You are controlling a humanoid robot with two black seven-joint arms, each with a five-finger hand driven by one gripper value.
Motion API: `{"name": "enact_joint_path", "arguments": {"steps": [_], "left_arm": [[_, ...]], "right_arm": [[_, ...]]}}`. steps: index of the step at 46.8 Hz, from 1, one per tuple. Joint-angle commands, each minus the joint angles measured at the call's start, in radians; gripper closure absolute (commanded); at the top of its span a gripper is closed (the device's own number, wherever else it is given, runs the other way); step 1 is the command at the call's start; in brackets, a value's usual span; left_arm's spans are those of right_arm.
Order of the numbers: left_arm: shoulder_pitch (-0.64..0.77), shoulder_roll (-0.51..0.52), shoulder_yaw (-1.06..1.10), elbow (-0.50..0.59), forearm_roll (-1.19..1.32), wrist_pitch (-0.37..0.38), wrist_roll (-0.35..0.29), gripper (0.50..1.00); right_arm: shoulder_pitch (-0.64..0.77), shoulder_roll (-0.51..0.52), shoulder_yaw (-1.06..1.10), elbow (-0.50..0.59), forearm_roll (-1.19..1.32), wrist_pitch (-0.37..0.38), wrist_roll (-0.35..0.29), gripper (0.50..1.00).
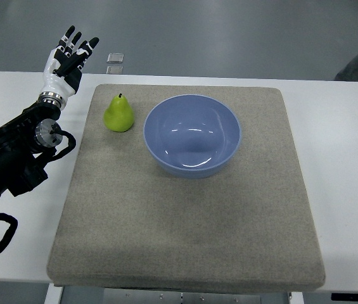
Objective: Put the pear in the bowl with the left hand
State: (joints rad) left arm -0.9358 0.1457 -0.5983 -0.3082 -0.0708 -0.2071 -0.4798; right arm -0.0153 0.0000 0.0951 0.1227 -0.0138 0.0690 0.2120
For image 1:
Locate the lower metal floor plate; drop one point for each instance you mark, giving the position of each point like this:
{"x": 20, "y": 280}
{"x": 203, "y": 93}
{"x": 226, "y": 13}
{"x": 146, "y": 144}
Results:
{"x": 114, "y": 69}

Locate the green pear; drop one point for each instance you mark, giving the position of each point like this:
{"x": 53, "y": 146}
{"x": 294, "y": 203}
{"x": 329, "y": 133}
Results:
{"x": 119, "y": 116}

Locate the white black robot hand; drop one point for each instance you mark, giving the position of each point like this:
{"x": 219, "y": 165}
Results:
{"x": 63, "y": 70}

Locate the beige felt mat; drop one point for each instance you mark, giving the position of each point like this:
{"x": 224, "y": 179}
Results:
{"x": 127, "y": 223}

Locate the upper metal floor plate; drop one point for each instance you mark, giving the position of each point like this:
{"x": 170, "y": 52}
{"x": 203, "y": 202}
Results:
{"x": 115, "y": 58}

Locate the blue bowl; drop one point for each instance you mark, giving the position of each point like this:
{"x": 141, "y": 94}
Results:
{"x": 192, "y": 136}

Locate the metal table frame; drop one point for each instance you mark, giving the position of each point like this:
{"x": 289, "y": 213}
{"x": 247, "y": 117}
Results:
{"x": 100, "y": 295}

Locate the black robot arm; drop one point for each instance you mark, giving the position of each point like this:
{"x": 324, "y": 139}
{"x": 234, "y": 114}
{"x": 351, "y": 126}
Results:
{"x": 29, "y": 142}

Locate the metal floor plate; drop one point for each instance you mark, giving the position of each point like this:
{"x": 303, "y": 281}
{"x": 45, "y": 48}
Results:
{"x": 115, "y": 58}
{"x": 114, "y": 69}

